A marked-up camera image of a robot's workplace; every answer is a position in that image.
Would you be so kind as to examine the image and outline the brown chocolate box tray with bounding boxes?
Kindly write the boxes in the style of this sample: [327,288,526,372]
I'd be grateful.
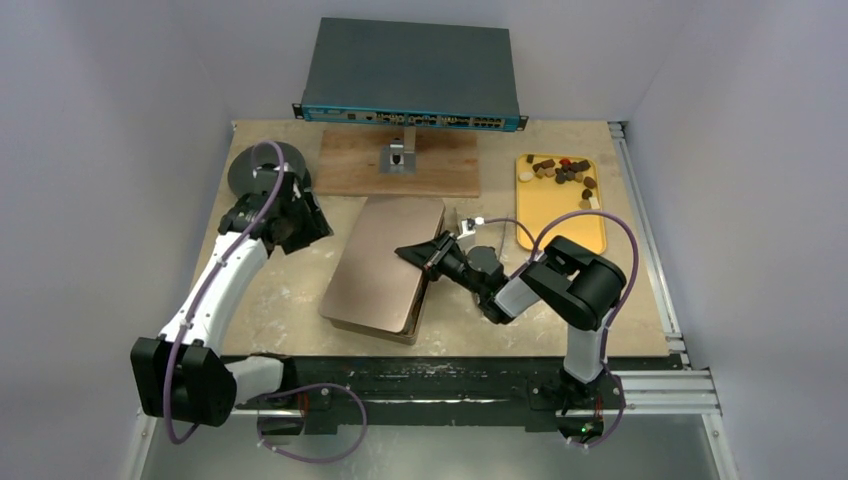
[327,290,426,345]

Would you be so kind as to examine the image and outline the black filament spool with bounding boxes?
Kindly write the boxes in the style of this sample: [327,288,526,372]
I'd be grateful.
[227,141,312,197]

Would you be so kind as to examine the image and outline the metal switch stand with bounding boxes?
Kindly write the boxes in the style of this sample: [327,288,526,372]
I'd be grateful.
[379,126,417,175]

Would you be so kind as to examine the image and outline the purple cable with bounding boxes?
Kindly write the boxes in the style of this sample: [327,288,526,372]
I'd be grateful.
[475,210,641,452]
[162,140,369,466]

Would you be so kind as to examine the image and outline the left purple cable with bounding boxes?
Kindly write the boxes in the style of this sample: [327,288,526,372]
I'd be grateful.
[162,140,369,466]

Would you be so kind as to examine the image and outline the brown box lid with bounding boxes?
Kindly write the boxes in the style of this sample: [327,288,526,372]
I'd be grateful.
[318,196,445,319]

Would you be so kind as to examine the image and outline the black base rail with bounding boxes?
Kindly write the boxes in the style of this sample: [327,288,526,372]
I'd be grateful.
[233,356,671,436]

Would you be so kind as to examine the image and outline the yellow plastic tray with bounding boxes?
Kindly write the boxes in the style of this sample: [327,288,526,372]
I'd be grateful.
[515,153,607,257]

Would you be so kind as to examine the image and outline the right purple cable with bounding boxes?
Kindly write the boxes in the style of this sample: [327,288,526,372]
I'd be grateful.
[475,210,641,452]

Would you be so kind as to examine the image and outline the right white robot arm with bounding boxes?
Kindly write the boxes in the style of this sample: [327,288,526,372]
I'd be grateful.
[394,232,626,407]

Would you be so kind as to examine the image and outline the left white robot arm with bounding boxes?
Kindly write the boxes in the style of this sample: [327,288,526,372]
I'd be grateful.
[130,165,332,426]

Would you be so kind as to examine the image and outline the metal tweezers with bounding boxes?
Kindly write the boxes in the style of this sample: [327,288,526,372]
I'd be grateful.
[453,208,511,260]

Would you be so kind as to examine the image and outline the blue network switch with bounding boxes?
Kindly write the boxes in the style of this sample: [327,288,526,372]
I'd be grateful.
[292,17,528,132]

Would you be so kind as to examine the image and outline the wooden board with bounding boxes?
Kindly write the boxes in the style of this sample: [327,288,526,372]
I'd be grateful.
[312,126,481,198]

